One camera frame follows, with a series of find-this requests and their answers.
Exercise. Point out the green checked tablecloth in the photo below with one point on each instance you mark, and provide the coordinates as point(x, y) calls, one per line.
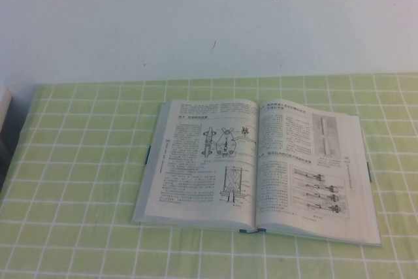
point(81, 194)

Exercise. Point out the technical book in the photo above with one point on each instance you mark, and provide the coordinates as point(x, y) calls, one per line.
point(261, 177)

